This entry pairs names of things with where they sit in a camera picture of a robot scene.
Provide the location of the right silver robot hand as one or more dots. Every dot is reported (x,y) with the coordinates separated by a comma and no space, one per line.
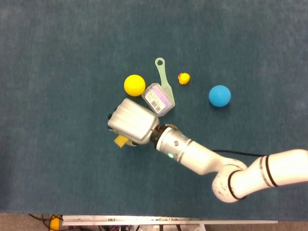
(133,120)

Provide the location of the yellow rectangular sponge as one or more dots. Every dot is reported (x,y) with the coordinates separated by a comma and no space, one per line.
(120,141)

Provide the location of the clear plastic box with label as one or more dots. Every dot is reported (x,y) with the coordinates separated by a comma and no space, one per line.
(157,99)

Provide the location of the yellow foam ball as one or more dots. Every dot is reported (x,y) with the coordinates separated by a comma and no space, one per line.
(134,85)

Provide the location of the light green plastic grater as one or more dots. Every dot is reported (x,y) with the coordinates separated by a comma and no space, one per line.
(161,72)

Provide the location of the small yellow rubber duck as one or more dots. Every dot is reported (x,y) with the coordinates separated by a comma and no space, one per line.
(184,78)

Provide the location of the blue foam ball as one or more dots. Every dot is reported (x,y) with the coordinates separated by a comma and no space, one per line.
(219,95)

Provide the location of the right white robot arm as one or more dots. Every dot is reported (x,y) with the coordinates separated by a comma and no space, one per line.
(192,154)

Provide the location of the teal carpet table mat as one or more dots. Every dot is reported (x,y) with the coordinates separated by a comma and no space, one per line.
(60,72)

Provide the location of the yellow box under table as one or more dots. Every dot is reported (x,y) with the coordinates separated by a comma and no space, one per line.
(55,225)

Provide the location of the aluminium frame rail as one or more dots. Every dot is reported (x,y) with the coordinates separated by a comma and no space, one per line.
(168,221)

